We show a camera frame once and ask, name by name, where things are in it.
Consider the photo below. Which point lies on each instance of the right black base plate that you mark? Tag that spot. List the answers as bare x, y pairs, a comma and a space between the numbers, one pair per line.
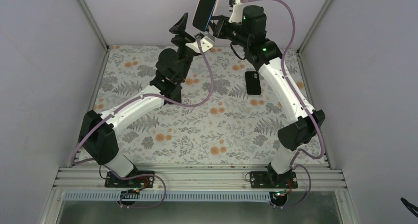
267, 179

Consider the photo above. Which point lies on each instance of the left aluminium frame post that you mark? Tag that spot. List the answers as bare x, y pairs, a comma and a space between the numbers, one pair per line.
88, 14

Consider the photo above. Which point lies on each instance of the phone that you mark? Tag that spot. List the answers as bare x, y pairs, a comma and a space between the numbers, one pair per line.
203, 14

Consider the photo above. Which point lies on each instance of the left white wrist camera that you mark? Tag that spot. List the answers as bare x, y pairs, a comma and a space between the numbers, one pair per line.
203, 40

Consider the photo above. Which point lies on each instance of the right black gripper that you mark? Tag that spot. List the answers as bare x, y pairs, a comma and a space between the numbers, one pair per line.
219, 31

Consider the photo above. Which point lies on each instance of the right aluminium frame post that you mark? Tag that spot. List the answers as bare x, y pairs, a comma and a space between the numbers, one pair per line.
314, 25

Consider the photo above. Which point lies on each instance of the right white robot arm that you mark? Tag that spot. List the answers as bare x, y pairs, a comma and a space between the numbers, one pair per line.
303, 118

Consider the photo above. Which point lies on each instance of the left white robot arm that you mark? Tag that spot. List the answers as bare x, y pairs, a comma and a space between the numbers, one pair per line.
98, 134

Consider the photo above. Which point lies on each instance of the black phone case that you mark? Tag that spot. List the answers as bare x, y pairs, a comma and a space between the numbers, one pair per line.
252, 82

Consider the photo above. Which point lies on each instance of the slotted grey cable duct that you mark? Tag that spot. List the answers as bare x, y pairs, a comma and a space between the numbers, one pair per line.
174, 196

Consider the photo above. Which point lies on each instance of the black object at edge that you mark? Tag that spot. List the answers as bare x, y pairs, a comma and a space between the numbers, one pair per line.
411, 207

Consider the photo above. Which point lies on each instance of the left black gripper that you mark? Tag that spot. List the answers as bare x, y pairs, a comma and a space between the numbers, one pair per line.
178, 29

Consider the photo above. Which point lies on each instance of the aluminium frame post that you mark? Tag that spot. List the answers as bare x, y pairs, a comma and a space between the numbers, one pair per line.
314, 25
88, 14

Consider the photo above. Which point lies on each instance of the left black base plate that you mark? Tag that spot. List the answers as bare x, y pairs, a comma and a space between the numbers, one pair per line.
136, 183

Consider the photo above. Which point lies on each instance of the aluminium mounting rail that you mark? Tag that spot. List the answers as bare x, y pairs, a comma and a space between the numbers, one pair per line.
213, 177

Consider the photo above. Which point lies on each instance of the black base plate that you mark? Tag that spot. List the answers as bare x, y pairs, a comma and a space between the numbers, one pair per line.
267, 179
136, 183

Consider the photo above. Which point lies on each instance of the floral patterned table mat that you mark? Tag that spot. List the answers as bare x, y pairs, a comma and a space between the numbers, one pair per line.
231, 128

